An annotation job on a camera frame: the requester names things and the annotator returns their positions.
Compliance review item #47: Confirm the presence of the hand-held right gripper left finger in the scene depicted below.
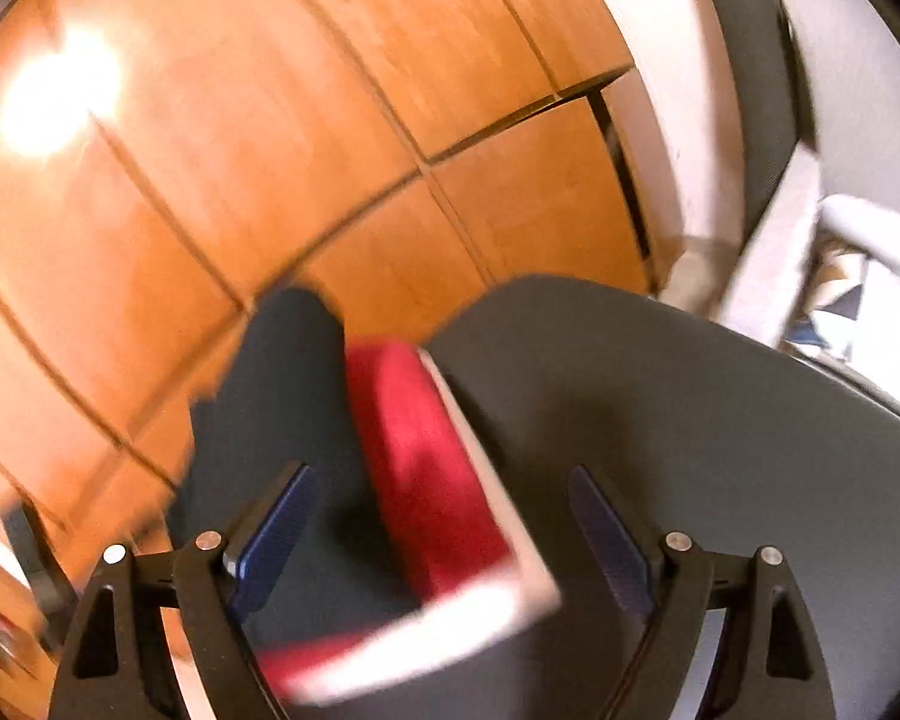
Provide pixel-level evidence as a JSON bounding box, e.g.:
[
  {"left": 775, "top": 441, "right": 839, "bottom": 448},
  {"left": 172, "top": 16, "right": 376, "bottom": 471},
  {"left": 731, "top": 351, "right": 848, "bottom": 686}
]
[{"left": 49, "top": 461, "right": 320, "bottom": 720}]

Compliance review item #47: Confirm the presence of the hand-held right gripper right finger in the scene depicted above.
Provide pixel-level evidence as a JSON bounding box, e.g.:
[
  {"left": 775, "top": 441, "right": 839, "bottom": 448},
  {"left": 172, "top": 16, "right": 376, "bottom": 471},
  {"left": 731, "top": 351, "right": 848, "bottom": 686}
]
[{"left": 568, "top": 465, "right": 841, "bottom": 720}]

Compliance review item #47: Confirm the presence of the black knit sweater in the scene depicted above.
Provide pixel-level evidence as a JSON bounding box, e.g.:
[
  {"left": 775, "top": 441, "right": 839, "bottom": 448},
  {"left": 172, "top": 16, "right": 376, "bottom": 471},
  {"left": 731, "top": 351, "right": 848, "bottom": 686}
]
[{"left": 166, "top": 285, "right": 428, "bottom": 650}]

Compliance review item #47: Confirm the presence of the white folded cloth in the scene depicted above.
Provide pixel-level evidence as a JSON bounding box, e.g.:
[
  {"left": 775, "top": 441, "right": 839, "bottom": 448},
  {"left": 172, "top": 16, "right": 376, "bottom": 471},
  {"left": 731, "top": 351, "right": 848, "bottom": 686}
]
[{"left": 285, "top": 347, "right": 565, "bottom": 707}]

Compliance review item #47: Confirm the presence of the red folded cloth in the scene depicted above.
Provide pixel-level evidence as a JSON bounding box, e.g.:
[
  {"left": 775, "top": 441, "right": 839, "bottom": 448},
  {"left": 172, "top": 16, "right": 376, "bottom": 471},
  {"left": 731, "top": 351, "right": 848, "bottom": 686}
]
[{"left": 259, "top": 341, "right": 524, "bottom": 695}]

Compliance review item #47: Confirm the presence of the light grey garment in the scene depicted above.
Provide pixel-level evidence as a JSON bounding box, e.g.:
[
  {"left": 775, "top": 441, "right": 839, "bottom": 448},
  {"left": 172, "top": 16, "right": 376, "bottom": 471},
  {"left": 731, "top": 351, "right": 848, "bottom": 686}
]
[{"left": 720, "top": 146, "right": 900, "bottom": 350}]

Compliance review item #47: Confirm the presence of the black rolled mat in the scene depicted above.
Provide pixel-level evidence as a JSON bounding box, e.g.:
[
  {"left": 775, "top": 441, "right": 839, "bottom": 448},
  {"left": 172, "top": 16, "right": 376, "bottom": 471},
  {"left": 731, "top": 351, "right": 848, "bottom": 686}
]
[{"left": 694, "top": 0, "right": 818, "bottom": 237}]

